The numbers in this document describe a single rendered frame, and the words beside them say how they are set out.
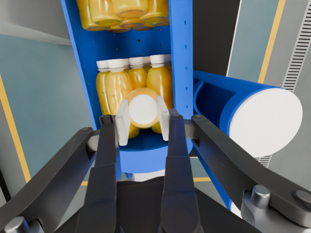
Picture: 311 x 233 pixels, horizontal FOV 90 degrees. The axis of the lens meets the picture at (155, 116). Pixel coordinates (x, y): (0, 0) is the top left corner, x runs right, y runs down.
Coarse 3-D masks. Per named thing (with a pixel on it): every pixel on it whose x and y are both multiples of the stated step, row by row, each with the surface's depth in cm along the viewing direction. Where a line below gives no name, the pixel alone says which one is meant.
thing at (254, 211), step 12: (252, 192) 6; (264, 192) 6; (252, 204) 6; (264, 204) 6; (252, 216) 6; (264, 216) 6; (276, 216) 6; (264, 228) 6; (276, 228) 6; (288, 228) 6; (300, 228) 6
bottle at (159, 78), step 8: (152, 64) 39; (160, 64) 38; (152, 72) 39; (160, 72) 38; (168, 72) 39; (152, 80) 39; (160, 80) 38; (168, 80) 39; (152, 88) 39; (160, 88) 39; (168, 88) 39; (168, 96) 40; (168, 104) 41; (152, 128) 44; (160, 128) 43
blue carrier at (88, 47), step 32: (64, 0) 32; (192, 0) 33; (96, 32) 45; (128, 32) 50; (160, 32) 48; (192, 32) 34; (96, 64) 46; (192, 64) 36; (96, 96) 46; (192, 96) 39; (96, 128) 42; (128, 160) 35; (160, 160) 35
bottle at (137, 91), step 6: (132, 90) 26; (138, 90) 24; (144, 90) 24; (150, 90) 25; (126, 96) 26; (132, 96) 23; (156, 96) 24; (156, 102) 22; (132, 120) 24; (156, 120) 24; (138, 126) 25; (144, 126) 24; (150, 126) 25
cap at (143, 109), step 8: (136, 96) 20; (144, 96) 20; (136, 104) 20; (144, 104) 20; (152, 104) 20; (136, 112) 20; (144, 112) 20; (152, 112) 20; (136, 120) 20; (144, 120) 20; (152, 120) 20
